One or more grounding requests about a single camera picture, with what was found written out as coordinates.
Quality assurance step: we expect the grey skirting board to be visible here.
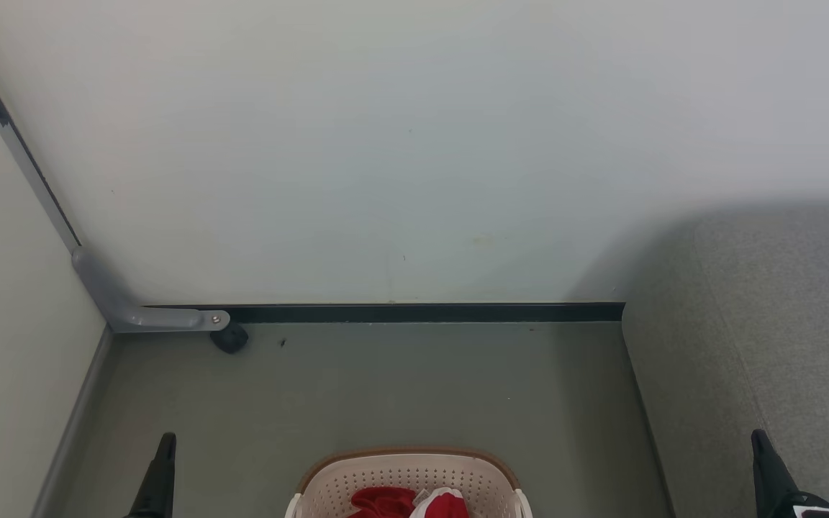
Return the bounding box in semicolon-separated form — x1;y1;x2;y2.
30;327;114;518

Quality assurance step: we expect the grey partition frame post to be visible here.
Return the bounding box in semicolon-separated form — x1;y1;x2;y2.
0;14;82;253

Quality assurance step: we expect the black round floor foot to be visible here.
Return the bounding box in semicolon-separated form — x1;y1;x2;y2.
210;324;250;355

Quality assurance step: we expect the grey metal corner bracket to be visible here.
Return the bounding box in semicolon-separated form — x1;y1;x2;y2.
71;246;231;334

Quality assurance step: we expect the beige perforated laundry basket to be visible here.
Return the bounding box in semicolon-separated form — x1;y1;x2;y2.
285;447;534;518

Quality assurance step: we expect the grey fabric sofa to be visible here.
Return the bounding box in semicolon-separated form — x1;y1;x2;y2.
622;205;829;518

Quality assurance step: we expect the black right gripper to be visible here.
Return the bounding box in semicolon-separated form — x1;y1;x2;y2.
751;430;829;518

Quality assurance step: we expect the red garment with striped cuff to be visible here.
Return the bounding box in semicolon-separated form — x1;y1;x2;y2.
348;487;417;518

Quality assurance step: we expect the black wall baseboard strip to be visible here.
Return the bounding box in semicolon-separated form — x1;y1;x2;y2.
145;302;625;324

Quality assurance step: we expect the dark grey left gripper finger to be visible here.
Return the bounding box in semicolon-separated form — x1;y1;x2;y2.
125;432;176;518

